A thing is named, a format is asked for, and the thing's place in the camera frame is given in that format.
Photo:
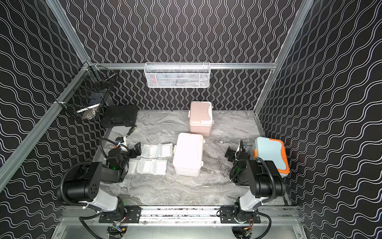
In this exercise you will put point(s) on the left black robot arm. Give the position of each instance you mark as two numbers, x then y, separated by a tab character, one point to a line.
80	185

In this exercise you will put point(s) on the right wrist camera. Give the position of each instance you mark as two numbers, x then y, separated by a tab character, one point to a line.
242	146

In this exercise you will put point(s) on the black plastic tool case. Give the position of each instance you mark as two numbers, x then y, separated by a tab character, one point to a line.
124	115

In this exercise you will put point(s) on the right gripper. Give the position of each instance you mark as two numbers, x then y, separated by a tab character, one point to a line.
232	155

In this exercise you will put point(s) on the white first aid box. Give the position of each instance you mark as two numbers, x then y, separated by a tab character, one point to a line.
188	156

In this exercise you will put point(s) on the pink first aid box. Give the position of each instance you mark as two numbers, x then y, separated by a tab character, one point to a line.
201	118

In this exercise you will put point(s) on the black wire wall basket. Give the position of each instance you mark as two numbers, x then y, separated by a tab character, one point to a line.
87	100

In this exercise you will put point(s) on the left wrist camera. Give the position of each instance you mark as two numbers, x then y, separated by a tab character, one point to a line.
119	142

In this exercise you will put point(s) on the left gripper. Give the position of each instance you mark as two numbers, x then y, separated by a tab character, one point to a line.
131	152

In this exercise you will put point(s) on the white wire wall basket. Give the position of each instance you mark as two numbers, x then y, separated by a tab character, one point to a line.
177	74

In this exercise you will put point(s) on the light blue first aid box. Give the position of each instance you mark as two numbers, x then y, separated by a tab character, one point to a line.
273	150

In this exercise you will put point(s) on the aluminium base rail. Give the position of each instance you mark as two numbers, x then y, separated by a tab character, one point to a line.
201	216

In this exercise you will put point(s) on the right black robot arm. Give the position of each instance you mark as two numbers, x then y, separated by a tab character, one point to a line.
262	169

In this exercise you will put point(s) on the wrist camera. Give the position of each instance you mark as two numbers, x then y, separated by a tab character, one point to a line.
242	146
119	142

